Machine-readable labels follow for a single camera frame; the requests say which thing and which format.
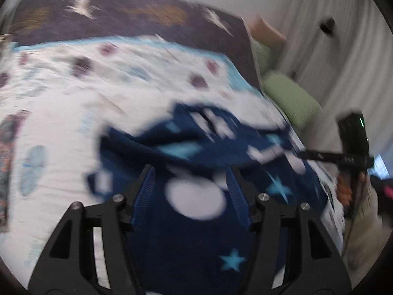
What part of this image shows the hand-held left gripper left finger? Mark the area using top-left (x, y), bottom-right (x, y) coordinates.
top-left (28, 164), bottom-right (156, 295)

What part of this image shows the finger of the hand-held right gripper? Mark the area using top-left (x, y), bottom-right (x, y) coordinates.
top-left (296, 149), bottom-right (344, 164)

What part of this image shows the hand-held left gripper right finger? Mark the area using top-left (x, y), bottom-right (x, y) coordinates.
top-left (226, 166), bottom-right (352, 295)

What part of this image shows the dark blue star blanket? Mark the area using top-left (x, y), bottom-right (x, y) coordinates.
top-left (87, 103), bottom-right (330, 295)

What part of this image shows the person's right hand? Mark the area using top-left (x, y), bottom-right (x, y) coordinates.
top-left (336, 170), bottom-right (353, 207)

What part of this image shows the green smooth pillow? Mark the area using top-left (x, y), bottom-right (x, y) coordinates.
top-left (264, 72), bottom-right (323, 129)

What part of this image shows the white pleated curtain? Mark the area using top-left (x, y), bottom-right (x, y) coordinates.
top-left (276, 0), bottom-right (393, 176)

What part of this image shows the black floor lamp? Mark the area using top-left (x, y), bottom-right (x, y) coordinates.
top-left (319, 18), bottom-right (336, 34)

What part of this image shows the green ribbed pillow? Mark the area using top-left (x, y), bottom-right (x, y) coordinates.
top-left (253, 41), bottom-right (274, 75)

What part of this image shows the white patterned quilt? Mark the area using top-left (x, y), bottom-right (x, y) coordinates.
top-left (0, 34), bottom-right (345, 283)

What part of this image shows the peach pillow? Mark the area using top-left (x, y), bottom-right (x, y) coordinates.
top-left (249, 15), bottom-right (288, 50)

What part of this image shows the dark purple patterned blanket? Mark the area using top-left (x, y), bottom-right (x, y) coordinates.
top-left (6, 0), bottom-right (265, 93)

